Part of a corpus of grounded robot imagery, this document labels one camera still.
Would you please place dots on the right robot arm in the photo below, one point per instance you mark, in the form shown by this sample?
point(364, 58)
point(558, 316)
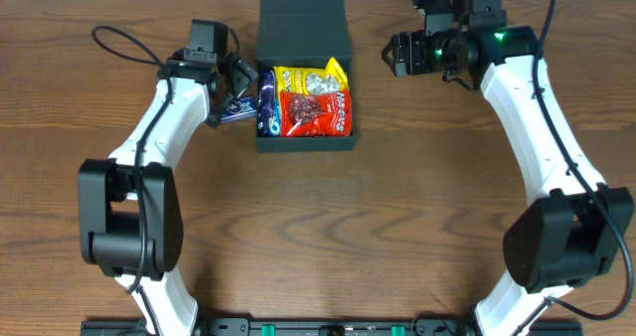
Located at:
point(574, 225)

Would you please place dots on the blue Eclipse mint box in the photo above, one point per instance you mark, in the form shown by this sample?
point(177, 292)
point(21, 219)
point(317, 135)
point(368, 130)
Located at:
point(239, 109)

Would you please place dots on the purple Dairy Milk bar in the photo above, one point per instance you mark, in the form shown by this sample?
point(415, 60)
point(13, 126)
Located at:
point(267, 92)

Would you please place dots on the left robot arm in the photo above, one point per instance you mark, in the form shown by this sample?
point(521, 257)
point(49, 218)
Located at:
point(130, 223)

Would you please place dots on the black open box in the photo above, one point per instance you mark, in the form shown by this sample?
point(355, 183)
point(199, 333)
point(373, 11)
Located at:
point(303, 34)

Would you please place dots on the red Hacks candy bag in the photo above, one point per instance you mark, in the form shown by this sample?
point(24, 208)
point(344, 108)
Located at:
point(328, 114)

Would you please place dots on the blue Oreo cookie pack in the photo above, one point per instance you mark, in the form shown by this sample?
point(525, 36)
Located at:
point(268, 124)

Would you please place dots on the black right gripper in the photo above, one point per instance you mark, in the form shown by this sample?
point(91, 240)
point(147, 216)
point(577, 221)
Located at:
point(403, 53)

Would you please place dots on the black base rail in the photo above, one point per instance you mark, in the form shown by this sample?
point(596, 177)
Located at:
point(244, 327)

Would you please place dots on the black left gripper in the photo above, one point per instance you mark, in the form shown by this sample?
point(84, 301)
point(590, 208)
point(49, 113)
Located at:
point(231, 79)

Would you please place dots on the yellow Hacks candy bag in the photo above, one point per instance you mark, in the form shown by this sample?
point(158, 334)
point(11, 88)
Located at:
point(312, 81)

